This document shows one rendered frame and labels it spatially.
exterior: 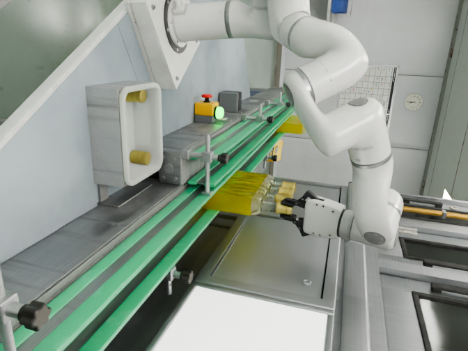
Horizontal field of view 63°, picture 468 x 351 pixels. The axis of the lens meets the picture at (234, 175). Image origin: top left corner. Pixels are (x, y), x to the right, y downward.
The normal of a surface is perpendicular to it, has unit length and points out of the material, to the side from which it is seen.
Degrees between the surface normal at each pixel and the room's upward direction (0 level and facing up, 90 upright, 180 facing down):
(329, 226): 105
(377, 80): 90
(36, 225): 0
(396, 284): 90
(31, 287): 90
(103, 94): 90
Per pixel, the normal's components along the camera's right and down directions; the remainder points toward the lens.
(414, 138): -0.29, 0.30
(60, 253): 0.04, -0.94
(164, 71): -0.26, 0.74
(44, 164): 0.96, 0.12
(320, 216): -0.55, 0.21
